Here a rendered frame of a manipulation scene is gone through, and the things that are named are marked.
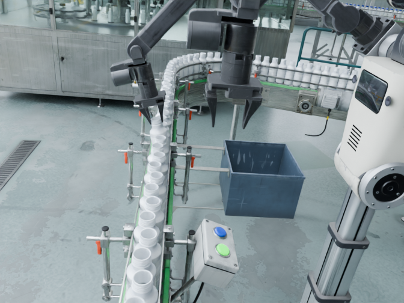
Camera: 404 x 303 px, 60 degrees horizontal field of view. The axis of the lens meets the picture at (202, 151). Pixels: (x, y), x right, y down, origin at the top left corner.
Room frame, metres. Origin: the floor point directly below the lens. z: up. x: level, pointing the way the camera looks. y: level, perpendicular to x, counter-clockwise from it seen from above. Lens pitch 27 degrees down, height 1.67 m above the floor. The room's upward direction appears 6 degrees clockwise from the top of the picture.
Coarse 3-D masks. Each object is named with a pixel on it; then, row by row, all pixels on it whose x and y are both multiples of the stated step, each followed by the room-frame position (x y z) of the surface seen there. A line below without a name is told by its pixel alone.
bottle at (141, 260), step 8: (136, 248) 0.53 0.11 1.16; (144, 248) 0.53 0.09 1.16; (136, 256) 0.52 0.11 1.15; (144, 256) 0.53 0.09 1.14; (136, 264) 0.50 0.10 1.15; (144, 264) 0.50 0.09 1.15; (152, 264) 0.53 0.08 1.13; (128, 272) 0.50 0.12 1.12; (152, 272) 0.51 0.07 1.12; (128, 280) 0.49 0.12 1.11; (128, 288) 0.50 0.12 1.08
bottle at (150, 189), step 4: (148, 184) 0.76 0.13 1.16; (152, 184) 0.77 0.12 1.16; (156, 184) 0.77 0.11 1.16; (144, 188) 0.75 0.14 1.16; (148, 188) 0.76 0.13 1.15; (152, 188) 0.77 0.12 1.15; (156, 188) 0.76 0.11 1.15; (144, 192) 0.74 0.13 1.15; (148, 192) 0.73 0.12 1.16; (152, 192) 0.73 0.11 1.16; (156, 192) 0.74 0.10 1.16; (144, 196) 0.74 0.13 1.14; (148, 196) 0.73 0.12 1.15; (156, 196) 0.74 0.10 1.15; (140, 200) 0.75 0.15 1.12; (144, 200) 0.74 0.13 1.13; (140, 204) 0.73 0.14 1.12; (144, 204) 0.73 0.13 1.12; (140, 208) 0.74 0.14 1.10; (144, 208) 0.72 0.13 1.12; (140, 212) 0.73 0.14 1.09
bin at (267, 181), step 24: (240, 144) 1.54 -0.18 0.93; (264, 144) 1.56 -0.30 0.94; (192, 168) 1.26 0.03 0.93; (216, 168) 1.29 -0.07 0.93; (240, 168) 1.55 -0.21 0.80; (264, 168) 1.56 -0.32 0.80; (288, 168) 1.45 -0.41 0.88; (240, 192) 1.24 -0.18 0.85; (264, 192) 1.25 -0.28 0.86; (288, 192) 1.26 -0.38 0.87; (264, 216) 1.25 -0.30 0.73; (288, 216) 1.26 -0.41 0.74
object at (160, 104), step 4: (152, 100) 1.07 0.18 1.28; (160, 100) 1.09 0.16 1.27; (164, 100) 1.11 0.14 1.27; (144, 104) 1.07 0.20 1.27; (148, 104) 1.07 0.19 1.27; (152, 104) 1.07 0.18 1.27; (156, 104) 1.07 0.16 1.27; (160, 104) 1.07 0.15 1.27; (160, 108) 1.07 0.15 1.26; (160, 112) 1.08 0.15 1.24
